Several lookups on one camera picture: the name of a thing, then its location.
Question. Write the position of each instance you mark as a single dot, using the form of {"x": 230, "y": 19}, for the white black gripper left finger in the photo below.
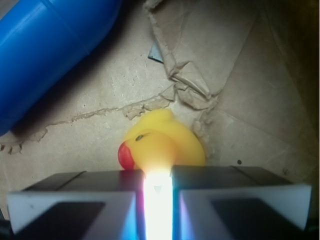
{"x": 103, "y": 205}

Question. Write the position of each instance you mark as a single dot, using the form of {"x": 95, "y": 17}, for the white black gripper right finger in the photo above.
{"x": 238, "y": 203}

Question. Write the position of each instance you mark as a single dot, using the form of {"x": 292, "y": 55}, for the blue plastic bottle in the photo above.
{"x": 42, "y": 40}

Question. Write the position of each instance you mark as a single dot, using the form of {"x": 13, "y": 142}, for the yellow rubber duck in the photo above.
{"x": 159, "y": 141}

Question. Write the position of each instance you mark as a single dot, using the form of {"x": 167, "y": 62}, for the brown paper bag tray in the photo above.
{"x": 243, "y": 74}

